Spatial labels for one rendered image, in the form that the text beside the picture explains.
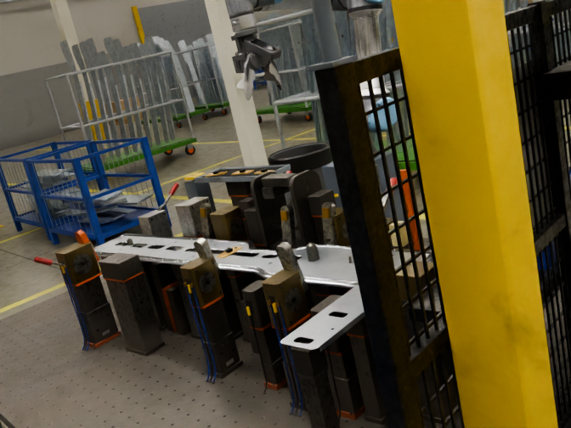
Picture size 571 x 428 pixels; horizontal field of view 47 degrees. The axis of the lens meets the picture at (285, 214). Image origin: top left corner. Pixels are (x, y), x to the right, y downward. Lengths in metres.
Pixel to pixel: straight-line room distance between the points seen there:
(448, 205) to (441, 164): 0.06
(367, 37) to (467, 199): 1.49
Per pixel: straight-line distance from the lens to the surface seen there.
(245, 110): 5.97
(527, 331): 0.93
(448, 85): 0.82
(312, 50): 6.99
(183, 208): 2.32
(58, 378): 2.33
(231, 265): 1.92
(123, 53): 11.43
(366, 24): 2.29
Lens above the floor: 1.59
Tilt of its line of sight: 15 degrees down
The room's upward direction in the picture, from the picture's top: 13 degrees counter-clockwise
